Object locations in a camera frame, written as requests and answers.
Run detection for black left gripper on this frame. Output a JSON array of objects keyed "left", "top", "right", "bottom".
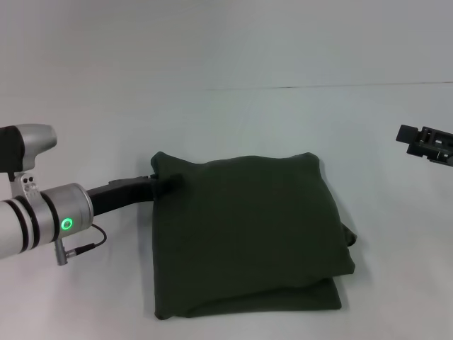
[{"left": 86, "top": 172, "right": 185, "bottom": 218}]

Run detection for dark green shirt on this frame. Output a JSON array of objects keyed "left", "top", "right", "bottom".
[{"left": 150, "top": 151, "right": 357, "bottom": 320}]

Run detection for left gripper cable with connector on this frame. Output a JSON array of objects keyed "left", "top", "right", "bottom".
[{"left": 52, "top": 222, "right": 108, "bottom": 266}]

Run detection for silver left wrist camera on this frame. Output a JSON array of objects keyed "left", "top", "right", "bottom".
[{"left": 0, "top": 123, "right": 58, "bottom": 178}]

